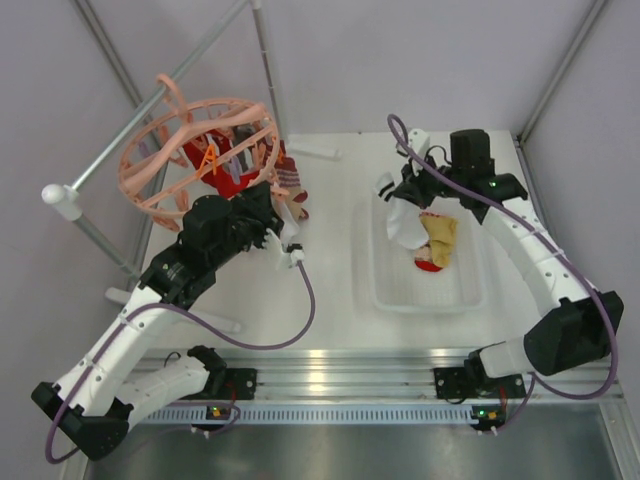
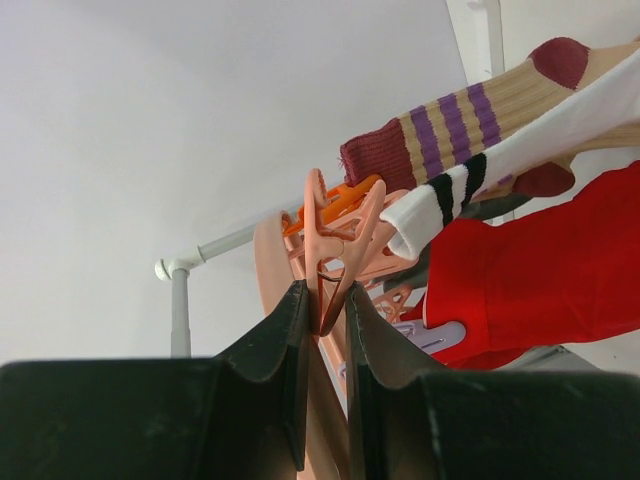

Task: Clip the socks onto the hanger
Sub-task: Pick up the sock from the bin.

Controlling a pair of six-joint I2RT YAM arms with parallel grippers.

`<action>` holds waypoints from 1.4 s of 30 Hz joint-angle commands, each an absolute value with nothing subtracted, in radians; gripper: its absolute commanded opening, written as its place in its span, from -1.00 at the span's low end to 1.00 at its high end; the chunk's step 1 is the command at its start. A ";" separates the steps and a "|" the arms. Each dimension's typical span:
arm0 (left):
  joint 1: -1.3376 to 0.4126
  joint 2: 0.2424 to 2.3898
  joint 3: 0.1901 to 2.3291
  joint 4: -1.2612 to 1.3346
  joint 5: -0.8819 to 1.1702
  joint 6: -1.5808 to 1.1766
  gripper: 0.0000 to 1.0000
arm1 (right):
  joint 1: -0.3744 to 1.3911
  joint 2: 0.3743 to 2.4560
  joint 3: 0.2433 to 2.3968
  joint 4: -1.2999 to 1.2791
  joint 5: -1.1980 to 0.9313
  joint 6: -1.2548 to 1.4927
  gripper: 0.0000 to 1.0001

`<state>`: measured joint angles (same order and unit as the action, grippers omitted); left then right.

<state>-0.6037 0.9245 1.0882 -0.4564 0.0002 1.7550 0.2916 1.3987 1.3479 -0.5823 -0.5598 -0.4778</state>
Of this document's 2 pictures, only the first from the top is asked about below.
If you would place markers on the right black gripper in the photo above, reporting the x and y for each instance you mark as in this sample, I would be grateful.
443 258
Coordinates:
411 188

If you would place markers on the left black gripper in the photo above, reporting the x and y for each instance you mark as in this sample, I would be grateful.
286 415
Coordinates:
256 201

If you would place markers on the white sock black stripes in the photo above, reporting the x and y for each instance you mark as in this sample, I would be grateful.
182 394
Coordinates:
290 226

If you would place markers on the yellow sock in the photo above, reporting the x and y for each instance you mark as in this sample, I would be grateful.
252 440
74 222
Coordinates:
442 233

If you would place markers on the pink round clip hanger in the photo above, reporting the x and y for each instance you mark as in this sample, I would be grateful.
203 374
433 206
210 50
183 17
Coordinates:
154 173

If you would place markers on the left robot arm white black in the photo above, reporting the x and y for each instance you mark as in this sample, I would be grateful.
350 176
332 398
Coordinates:
93 404

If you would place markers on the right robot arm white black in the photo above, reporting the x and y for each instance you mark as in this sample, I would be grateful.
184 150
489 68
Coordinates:
578 323

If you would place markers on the red sock white cuff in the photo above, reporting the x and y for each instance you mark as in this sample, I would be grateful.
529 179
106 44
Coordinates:
232 176

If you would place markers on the red white patterned sock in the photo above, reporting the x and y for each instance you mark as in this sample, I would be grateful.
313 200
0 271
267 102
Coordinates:
423 260

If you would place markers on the orange clothes peg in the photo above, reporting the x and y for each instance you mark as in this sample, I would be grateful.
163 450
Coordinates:
209 163

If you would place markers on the white perforated plastic basket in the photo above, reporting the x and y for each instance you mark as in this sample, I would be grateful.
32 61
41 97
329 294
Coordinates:
398 285

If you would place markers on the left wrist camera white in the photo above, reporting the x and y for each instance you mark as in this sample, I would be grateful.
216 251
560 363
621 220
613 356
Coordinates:
282 256

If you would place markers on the aluminium mounting rail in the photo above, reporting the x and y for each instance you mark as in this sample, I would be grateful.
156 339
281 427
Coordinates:
324 387

